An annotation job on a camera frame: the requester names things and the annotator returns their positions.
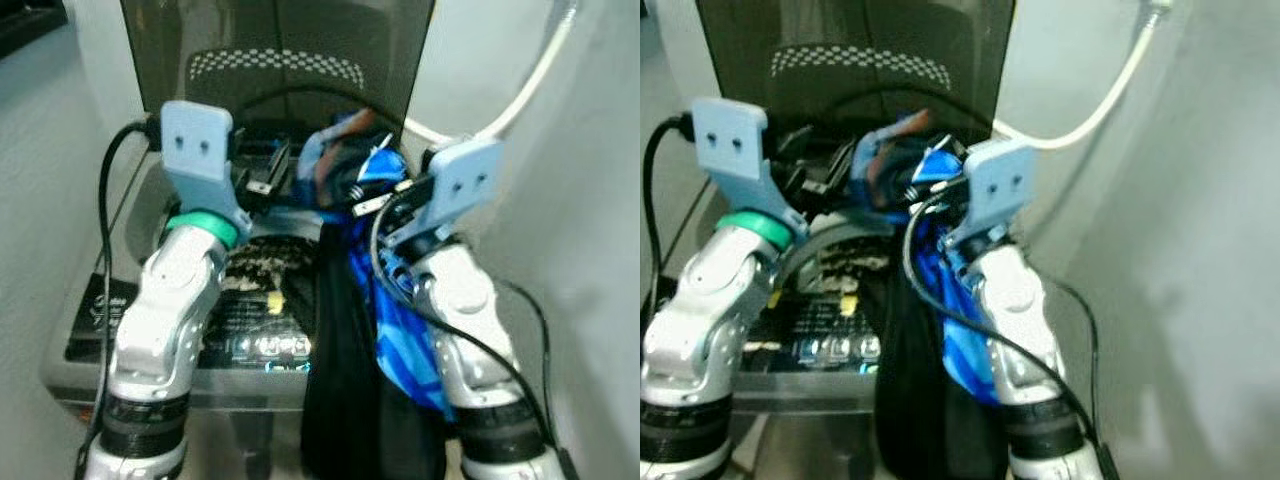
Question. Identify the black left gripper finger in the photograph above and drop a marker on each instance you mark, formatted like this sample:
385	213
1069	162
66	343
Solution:
832	165
282	165

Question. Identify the blue patterned garment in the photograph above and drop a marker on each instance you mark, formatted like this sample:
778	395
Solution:
405	330
960	340

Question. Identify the black garment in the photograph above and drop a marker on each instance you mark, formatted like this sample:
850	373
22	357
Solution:
915	400
340	380

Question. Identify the grey top-load washing machine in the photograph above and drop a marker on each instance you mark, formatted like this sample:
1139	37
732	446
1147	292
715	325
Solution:
800	370
90	340

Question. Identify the black white patterned laundry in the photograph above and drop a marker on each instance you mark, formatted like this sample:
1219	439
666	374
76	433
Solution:
850	265
265	262

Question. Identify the dark tinted washer lid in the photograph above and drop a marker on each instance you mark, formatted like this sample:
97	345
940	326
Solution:
280	50
860	45

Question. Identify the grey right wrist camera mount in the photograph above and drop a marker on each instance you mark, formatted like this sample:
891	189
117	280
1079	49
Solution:
1000	185
455	185

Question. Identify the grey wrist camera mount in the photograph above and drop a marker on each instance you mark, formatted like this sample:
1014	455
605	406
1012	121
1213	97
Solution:
1000	185
455	185
200	150
735	150

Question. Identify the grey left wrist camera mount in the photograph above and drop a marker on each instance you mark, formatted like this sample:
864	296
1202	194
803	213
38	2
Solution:
735	150
200	150

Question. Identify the dark wall frame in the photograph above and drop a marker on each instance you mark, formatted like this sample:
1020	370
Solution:
25	20

